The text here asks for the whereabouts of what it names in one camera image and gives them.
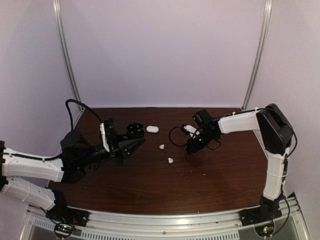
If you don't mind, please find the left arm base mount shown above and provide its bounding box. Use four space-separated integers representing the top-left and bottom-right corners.
42 207 90 239

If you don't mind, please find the black earbud charging case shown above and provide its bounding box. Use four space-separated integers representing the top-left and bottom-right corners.
126 122 145 138

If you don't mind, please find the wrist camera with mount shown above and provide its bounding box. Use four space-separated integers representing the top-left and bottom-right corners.
99 117 116 153
181 124 200 138

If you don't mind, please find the right aluminium frame post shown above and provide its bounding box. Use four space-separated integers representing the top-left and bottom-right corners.
241 0 273 110

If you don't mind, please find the right black camera cable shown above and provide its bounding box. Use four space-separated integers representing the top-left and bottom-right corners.
168 126 191 148

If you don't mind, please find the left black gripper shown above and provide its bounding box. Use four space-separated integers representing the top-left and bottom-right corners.
78 129 145 169

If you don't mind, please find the left black camera cable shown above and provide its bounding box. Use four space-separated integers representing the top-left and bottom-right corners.
42 99 106 161

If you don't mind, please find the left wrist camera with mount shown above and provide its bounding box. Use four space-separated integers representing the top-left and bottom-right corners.
99 117 116 153

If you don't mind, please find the front aluminium rail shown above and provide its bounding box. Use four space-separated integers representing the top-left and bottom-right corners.
24 194 308 240

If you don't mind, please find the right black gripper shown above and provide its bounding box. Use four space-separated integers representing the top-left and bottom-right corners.
186 129 216 153

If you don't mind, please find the left aluminium frame post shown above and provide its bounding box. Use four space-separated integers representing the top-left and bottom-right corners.
52 0 81 101

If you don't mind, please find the aluminium frame post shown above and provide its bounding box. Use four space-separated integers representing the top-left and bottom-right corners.
52 0 81 101
241 0 273 110

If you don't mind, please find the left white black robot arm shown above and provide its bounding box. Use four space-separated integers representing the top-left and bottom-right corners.
0 130 146 222

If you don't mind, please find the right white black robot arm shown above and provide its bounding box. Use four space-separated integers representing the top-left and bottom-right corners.
182 103 297 221

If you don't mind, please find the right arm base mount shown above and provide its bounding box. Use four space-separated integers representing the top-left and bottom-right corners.
238 206 282 238

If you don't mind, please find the white earbud lower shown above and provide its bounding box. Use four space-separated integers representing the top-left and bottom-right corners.
167 157 174 164

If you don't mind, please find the black camera cable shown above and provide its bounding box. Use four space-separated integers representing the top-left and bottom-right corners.
42 99 106 161
168 126 191 148

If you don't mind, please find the white earbud charging case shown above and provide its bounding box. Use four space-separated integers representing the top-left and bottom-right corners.
146 125 160 134

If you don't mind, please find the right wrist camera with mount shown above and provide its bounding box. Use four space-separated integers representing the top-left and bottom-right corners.
181 124 200 138

